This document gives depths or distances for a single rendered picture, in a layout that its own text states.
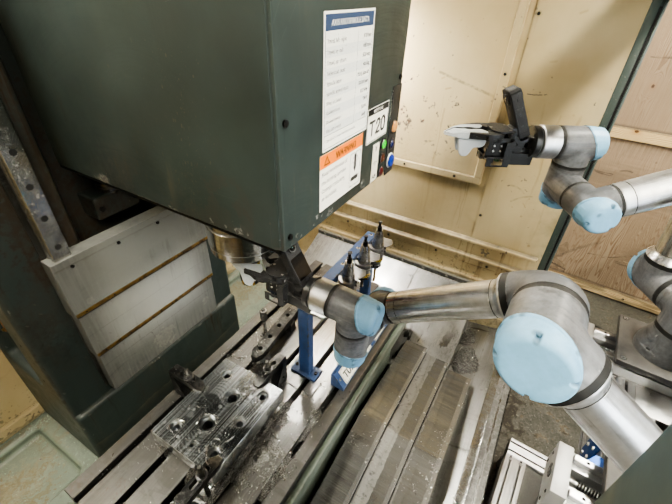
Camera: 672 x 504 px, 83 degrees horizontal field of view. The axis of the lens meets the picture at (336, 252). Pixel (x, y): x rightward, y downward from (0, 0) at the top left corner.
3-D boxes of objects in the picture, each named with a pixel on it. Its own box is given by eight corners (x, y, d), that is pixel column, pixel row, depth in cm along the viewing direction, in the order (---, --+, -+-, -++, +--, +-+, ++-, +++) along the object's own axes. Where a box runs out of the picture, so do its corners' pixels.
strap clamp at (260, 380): (287, 377, 129) (285, 347, 121) (262, 407, 120) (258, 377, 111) (279, 372, 131) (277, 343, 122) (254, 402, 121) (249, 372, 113)
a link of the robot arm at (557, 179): (550, 217, 91) (568, 174, 84) (530, 195, 100) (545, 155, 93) (583, 218, 91) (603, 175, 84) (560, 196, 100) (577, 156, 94)
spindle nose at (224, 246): (248, 218, 96) (242, 174, 89) (295, 241, 89) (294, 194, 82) (194, 246, 85) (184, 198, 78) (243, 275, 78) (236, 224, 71)
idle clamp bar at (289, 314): (299, 322, 151) (298, 310, 147) (261, 371, 131) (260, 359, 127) (288, 318, 152) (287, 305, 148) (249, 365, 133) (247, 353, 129)
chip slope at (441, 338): (467, 323, 192) (480, 284, 176) (417, 440, 142) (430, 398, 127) (318, 265, 227) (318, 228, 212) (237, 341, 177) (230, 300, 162)
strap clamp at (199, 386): (212, 403, 121) (204, 373, 112) (204, 411, 118) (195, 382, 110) (183, 384, 126) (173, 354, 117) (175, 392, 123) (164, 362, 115)
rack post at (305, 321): (322, 371, 132) (324, 309, 115) (314, 382, 128) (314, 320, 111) (299, 359, 136) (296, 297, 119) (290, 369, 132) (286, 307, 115)
